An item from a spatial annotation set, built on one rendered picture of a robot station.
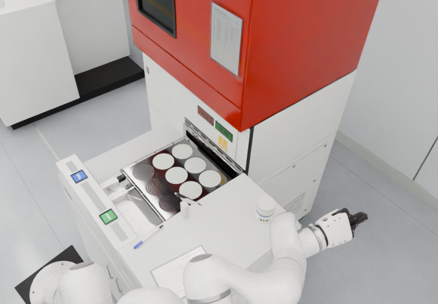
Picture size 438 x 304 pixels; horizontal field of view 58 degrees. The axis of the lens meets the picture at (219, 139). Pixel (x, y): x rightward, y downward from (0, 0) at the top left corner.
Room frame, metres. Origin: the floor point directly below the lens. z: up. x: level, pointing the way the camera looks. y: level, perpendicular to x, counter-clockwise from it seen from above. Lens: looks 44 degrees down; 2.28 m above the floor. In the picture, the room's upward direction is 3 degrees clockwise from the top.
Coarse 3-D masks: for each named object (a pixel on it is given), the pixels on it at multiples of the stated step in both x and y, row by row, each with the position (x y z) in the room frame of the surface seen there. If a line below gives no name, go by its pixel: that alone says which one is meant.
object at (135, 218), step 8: (112, 192) 1.07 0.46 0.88; (120, 200) 1.03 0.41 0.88; (128, 200) 1.04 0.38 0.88; (120, 208) 0.99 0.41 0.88; (128, 208) 1.00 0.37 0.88; (136, 208) 1.00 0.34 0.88; (128, 216) 0.96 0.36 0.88; (136, 216) 0.96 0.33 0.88; (144, 216) 0.96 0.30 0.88; (136, 224) 0.92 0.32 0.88; (144, 224) 0.92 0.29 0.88; (136, 232) 0.88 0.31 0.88
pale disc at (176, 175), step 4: (172, 168) 1.21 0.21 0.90; (176, 168) 1.22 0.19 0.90; (180, 168) 1.22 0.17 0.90; (168, 172) 1.19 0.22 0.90; (172, 172) 1.19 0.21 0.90; (176, 172) 1.19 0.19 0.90; (180, 172) 1.19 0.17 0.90; (184, 172) 1.19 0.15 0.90; (168, 176) 1.17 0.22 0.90; (172, 176) 1.17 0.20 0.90; (176, 176) 1.17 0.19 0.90; (180, 176) 1.17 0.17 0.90; (184, 176) 1.17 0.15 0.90; (168, 180) 1.14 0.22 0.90; (172, 180) 1.14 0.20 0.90; (176, 180) 1.15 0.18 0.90; (180, 180) 1.15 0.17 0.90; (184, 180) 1.15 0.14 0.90
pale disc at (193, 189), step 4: (184, 184) 1.13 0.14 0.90; (188, 184) 1.13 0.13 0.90; (192, 184) 1.13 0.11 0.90; (196, 184) 1.13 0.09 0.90; (180, 188) 1.10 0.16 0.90; (184, 188) 1.10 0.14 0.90; (188, 188) 1.10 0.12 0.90; (192, 188) 1.11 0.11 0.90; (196, 188) 1.11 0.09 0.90; (200, 188) 1.11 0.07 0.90; (180, 192) 1.08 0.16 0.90; (184, 192) 1.08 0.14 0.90; (188, 192) 1.08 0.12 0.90; (192, 192) 1.08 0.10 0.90; (196, 192) 1.08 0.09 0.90; (200, 192) 1.08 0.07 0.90; (192, 196) 1.06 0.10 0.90; (196, 196) 1.06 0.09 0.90
